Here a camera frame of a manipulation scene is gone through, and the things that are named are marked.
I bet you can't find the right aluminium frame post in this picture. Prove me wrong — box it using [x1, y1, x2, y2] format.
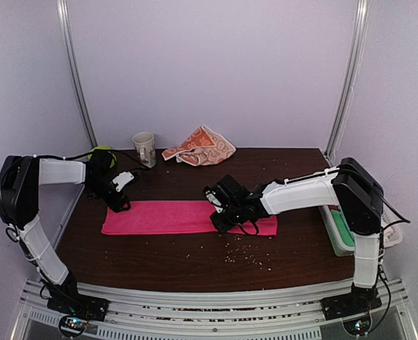
[324, 0, 370, 164]

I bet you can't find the white plastic basket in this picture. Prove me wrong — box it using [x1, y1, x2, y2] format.
[319, 205, 403, 257]

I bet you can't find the left aluminium frame post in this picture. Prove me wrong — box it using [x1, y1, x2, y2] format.
[57, 0, 97, 148]

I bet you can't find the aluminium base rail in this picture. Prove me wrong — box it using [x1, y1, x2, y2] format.
[7, 279, 418, 339]

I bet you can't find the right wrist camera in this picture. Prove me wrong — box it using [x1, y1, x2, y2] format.
[203, 175, 250, 213]

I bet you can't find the green plastic bowl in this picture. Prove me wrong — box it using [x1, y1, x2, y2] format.
[88, 146, 117, 169]

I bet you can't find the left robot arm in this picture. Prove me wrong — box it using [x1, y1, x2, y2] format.
[0, 149, 138, 321]

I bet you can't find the green rolled towel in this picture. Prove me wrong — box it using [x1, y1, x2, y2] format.
[329, 209, 355, 247]

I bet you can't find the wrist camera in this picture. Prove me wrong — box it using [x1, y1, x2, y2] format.
[203, 175, 250, 213]
[111, 171, 140, 192]

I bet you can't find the aluminium frame post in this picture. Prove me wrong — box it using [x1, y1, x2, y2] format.
[324, 0, 370, 164]
[57, 0, 97, 148]

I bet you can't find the beige ceramic mug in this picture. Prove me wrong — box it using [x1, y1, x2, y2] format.
[132, 132, 157, 169]

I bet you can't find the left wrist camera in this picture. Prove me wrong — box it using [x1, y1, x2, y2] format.
[111, 171, 140, 192]

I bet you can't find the orange patterned towel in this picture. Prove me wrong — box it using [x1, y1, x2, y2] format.
[162, 125, 237, 166]

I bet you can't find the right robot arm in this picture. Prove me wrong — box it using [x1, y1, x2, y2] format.
[203, 158, 385, 315]

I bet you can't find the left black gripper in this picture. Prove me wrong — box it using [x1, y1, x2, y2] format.
[84, 177, 131, 213]

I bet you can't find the pink microfiber towel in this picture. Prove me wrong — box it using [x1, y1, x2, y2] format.
[101, 199, 278, 238]

